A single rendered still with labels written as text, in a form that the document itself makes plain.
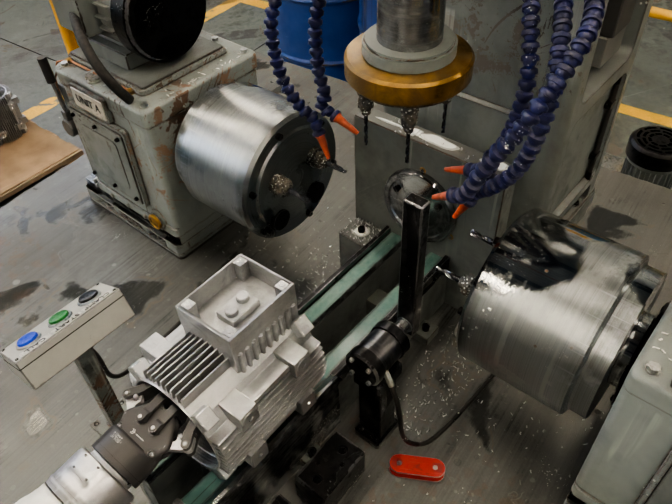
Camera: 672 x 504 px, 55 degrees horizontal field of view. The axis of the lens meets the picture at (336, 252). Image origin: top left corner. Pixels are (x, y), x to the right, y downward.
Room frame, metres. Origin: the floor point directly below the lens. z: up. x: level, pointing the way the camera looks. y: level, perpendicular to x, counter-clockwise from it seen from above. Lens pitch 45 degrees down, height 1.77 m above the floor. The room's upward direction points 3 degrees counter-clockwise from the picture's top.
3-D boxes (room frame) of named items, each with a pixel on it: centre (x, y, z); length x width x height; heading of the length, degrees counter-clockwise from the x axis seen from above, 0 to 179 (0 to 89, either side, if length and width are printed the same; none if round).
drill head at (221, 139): (1.02, 0.18, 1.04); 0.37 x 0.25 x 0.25; 48
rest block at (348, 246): (0.91, -0.05, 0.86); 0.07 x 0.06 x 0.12; 48
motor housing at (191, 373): (0.52, 0.16, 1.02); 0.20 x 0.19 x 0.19; 139
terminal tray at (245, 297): (0.55, 0.13, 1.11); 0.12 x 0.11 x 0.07; 139
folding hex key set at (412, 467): (0.47, -0.11, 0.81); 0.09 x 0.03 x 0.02; 79
